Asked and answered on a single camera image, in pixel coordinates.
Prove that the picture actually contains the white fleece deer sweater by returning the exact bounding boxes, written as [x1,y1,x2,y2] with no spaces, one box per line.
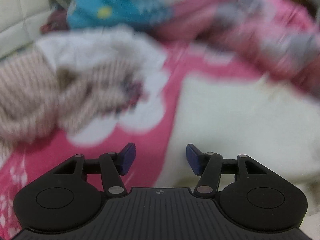
[156,74,320,215]

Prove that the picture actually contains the pink floral bed sheet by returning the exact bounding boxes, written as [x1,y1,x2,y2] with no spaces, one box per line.
[0,39,320,239]

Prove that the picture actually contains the beige checked knit garment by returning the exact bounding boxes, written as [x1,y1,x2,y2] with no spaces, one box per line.
[1,50,143,161]

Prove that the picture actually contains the white cloth garment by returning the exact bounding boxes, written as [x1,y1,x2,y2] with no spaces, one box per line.
[35,26,168,81]

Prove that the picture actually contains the dark red clothing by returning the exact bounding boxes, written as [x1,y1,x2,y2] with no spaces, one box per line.
[40,9,69,34]

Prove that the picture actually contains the pink and blue quilt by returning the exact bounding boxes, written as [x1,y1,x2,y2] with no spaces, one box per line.
[67,0,319,96]

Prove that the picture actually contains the pink and cream headboard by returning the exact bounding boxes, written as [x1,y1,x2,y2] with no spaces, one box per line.
[1,0,51,57]

